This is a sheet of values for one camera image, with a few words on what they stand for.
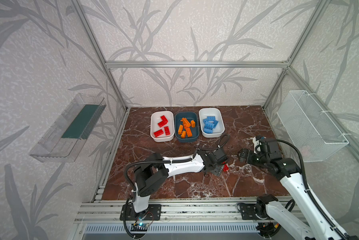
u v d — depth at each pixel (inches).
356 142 22.8
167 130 41.2
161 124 42.6
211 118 44.0
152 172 19.3
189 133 40.2
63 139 25.7
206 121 42.5
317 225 15.7
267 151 22.9
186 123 41.4
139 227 28.3
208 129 41.3
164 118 42.6
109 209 29.2
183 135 40.0
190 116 44.2
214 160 25.2
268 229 28.1
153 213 28.9
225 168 34.4
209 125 41.0
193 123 41.4
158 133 40.4
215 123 42.4
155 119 43.4
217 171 29.6
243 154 27.3
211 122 43.2
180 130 40.7
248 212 29.0
